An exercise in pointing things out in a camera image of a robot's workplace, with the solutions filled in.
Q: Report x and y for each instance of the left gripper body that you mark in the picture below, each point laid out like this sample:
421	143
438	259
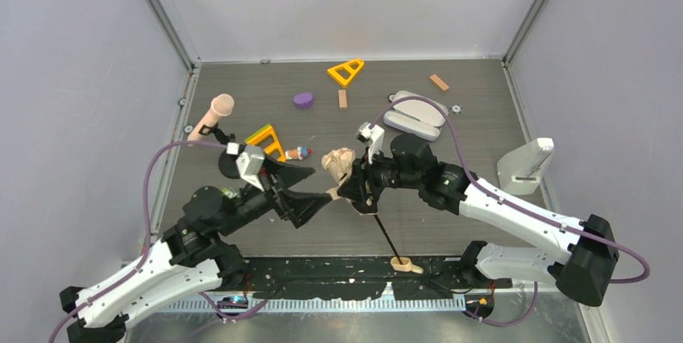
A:
280	194

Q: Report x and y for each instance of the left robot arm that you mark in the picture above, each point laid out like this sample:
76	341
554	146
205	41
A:
191	256

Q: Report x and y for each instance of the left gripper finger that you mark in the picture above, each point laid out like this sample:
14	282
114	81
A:
285	174
300	207

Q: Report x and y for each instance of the white glasses case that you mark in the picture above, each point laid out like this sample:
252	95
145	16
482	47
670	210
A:
417	117

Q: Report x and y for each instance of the purple heart-shaped box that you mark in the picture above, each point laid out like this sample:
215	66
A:
303	101

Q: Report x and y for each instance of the beige folding umbrella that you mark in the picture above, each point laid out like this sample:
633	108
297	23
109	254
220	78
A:
338	163

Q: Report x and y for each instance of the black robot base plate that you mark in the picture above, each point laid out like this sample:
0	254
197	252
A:
350	278

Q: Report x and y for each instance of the orange green triangle block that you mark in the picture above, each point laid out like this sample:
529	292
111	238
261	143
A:
267	138

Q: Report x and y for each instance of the yellow triangle frame block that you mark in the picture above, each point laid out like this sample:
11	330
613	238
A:
343	74

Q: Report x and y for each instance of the small wooden block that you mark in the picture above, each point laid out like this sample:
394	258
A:
342	99
437	81

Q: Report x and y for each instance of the pink toy microphone on stand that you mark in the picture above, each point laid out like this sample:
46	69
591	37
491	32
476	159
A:
220	107

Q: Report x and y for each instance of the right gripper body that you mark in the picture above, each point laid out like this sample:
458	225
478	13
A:
364	183

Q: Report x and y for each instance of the small green sticker toy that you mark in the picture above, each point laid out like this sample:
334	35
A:
230	192

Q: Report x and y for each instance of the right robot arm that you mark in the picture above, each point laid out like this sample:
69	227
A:
565	251

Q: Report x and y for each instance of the small ice cream toy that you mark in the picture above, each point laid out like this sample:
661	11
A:
298	153

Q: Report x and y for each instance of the white stand holder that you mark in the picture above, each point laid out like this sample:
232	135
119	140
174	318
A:
520	171

